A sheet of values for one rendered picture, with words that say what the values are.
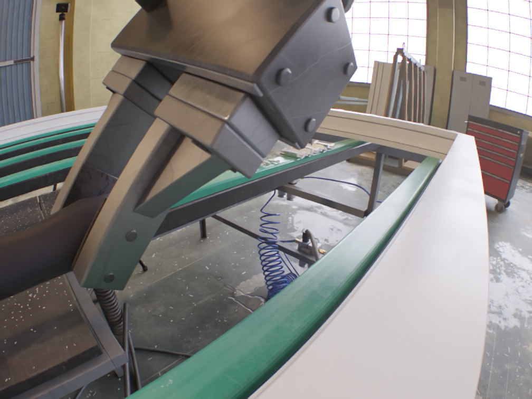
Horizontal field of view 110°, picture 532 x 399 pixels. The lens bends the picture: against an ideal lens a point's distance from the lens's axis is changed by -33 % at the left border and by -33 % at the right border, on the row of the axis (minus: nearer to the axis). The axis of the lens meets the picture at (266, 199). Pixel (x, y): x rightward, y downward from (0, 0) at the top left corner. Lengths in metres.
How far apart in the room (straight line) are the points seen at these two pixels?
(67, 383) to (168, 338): 0.80
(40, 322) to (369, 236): 0.61
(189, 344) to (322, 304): 1.10
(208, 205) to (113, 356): 0.35
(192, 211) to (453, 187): 0.28
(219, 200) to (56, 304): 0.46
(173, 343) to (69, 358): 0.78
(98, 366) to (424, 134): 0.87
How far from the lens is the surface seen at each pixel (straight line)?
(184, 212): 0.34
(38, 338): 0.62
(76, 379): 0.57
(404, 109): 3.84
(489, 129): 3.41
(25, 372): 0.59
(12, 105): 6.50
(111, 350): 0.58
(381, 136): 0.77
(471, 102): 6.96
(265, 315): 0.17
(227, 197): 0.38
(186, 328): 1.32
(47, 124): 1.39
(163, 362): 1.22
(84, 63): 6.36
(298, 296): 0.18
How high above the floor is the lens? 0.99
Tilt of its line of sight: 23 degrees down
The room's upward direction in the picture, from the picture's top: 2 degrees clockwise
